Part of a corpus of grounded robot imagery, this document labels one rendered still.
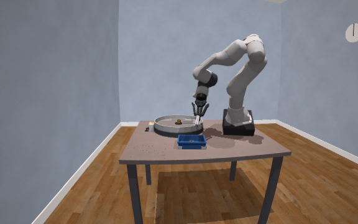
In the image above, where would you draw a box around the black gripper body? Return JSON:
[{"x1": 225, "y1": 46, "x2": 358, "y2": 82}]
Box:
[{"x1": 195, "y1": 93, "x2": 207, "y2": 107}]

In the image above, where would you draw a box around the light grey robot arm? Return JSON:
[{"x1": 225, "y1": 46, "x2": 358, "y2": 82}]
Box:
[{"x1": 192, "y1": 34, "x2": 267, "y2": 126}]

